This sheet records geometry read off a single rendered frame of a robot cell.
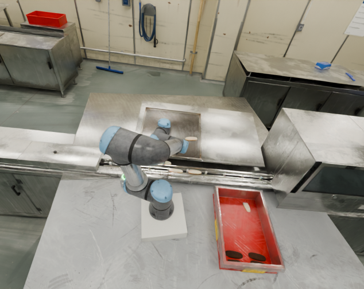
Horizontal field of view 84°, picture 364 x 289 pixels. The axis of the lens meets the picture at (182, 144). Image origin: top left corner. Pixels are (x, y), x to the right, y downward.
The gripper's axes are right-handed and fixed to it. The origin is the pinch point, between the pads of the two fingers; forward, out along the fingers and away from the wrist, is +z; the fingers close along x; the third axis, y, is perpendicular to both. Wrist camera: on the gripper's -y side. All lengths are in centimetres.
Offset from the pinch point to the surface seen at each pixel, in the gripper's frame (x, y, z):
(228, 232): 42, -43, 11
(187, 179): 8.3, -17.4, 7.5
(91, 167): 9.0, 48.3, 3.1
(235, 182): 6, -53, 8
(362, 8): -370, -340, -76
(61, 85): -204, 181, 68
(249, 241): 46, -55, 12
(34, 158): 7, 85, 1
